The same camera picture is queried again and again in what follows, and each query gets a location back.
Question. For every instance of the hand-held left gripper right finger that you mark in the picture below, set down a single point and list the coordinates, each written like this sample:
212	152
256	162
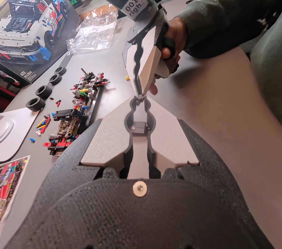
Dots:
174	141

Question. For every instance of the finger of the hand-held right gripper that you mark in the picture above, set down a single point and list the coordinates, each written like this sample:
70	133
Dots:
130	61
151	55

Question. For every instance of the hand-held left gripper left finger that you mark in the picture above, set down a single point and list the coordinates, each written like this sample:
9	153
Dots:
105	141

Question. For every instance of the black curved lego panel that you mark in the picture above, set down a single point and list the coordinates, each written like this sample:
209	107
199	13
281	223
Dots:
138	127

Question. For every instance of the person's right forearm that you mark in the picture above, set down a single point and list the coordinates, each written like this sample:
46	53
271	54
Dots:
220	11

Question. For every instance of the lego car chassis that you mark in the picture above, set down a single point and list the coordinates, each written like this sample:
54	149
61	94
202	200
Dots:
75	108

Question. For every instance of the red black lego pin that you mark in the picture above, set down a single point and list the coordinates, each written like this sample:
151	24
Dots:
58	103

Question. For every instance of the pile of small lego pieces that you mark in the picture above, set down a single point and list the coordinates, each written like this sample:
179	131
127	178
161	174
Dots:
43	123

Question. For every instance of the lego set box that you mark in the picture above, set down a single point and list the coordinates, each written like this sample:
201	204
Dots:
33	22

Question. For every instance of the person's right hand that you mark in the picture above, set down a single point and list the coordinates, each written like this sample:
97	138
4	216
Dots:
179	33

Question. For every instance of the clear plastic bag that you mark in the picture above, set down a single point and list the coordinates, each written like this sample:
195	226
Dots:
97	31

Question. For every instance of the colourful instruction booklet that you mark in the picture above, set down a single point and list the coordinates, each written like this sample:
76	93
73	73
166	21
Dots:
11	185

